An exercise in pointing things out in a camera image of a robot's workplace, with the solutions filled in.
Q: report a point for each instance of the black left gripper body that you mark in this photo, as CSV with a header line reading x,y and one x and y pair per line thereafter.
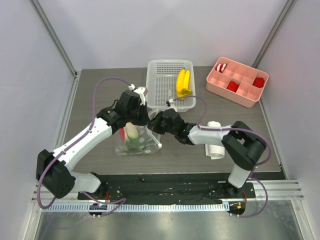
x,y
138,116

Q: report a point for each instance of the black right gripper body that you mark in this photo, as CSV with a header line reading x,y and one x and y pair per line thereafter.
x,y
157,122

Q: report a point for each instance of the white fake radish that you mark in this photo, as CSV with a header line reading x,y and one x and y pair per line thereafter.
x,y
131,131

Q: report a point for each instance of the red fake chili pepper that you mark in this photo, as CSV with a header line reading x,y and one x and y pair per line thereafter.
x,y
122,134

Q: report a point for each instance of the clear dotted zip top bag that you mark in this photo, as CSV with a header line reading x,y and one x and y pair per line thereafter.
x,y
152,138

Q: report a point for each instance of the green fake vegetable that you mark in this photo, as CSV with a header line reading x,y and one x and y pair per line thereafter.
x,y
134,146

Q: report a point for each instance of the yellow fake banana bunch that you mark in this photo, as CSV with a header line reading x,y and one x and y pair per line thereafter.
x,y
182,84

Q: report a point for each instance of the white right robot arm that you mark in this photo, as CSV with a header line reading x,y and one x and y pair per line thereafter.
x,y
244,146

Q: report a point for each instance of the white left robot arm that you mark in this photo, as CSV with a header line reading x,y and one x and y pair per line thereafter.
x,y
54,170

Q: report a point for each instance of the red fake food piece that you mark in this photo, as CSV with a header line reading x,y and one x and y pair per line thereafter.
x,y
233,86
258,82

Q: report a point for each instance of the red white striped fake food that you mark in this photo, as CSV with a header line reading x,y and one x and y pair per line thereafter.
x,y
221,67

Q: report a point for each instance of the white perforated plastic basket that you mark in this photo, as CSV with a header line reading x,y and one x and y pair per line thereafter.
x,y
161,80

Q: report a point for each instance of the rolled white towel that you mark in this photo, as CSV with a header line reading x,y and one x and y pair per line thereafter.
x,y
215,152

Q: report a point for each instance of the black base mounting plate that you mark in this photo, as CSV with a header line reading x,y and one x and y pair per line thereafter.
x,y
170,189

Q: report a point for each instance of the pink divided organizer box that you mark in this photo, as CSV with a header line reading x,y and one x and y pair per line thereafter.
x,y
246,95

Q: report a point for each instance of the perforated aluminium cable rail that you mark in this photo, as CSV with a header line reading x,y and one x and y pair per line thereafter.
x,y
131,208

